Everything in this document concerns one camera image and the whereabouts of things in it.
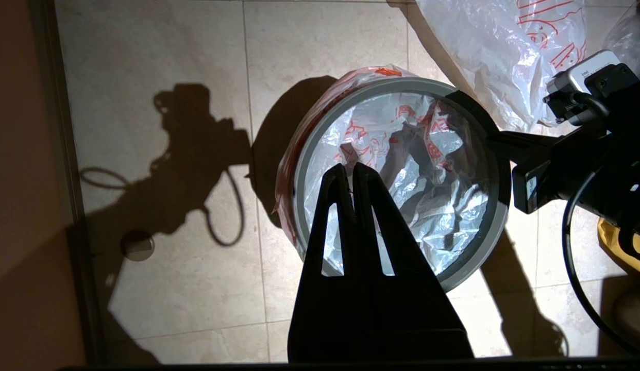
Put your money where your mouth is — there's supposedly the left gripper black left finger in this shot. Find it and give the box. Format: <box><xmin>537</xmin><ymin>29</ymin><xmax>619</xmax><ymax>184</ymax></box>
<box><xmin>288</xmin><ymin>164</ymin><xmax>375</xmax><ymax>362</ymax></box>

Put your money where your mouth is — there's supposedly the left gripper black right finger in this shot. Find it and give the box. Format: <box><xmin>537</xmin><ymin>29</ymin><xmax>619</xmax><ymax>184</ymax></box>
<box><xmin>352</xmin><ymin>162</ymin><xmax>476</xmax><ymax>361</ymax></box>

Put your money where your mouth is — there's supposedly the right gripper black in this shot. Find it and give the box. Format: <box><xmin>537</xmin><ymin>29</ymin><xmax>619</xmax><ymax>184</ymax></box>
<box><xmin>444</xmin><ymin>82</ymin><xmax>640</xmax><ymax>243</ymax></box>

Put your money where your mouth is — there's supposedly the grey bin ring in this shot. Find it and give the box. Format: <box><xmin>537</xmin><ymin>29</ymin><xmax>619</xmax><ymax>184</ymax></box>
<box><xmin>292</xmin><ymin>77</ymin><xmax>511</xmax><ymax>293</ymax></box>

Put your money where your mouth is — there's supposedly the crumpled clear plastic bag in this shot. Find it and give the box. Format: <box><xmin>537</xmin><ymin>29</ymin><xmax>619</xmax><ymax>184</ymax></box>
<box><xmin>603</xmin><ymin>0</ymin><xmax>640</xmax><ymax>86</ymax></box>

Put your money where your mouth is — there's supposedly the yellow plastic bag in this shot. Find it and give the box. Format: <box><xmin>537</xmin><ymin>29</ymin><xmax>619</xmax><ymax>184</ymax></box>
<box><xmin>597</xmin><ymin>216</ymin><xmax>640</xmax><ymax>274</ymax></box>

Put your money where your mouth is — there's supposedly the round metal floor plate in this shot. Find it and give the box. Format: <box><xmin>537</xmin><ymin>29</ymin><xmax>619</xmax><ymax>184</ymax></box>
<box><xmin>121</xmin><ymin>230</ymin><xmax>156</xmax><ymax>262</ymax></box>

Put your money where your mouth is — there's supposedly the dark baseboard strip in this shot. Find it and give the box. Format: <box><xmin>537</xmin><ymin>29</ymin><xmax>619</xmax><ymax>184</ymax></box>
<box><xmin>29</xmin><ymin>0</ymin><xmax>102</xmax><ymax>364</ymax></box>

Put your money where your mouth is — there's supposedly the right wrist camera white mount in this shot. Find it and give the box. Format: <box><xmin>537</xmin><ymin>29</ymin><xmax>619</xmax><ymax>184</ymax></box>
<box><xmin>543</xmin><ymin>49</ymin><xmax>640</xmax><ymax>127</ymax></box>

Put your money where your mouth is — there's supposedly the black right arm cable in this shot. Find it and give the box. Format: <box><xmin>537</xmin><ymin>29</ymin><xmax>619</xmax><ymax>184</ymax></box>
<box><xmin>561</xmin><ymin>165</ymin><xmax>640</xmax><ymax>357</ymax></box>

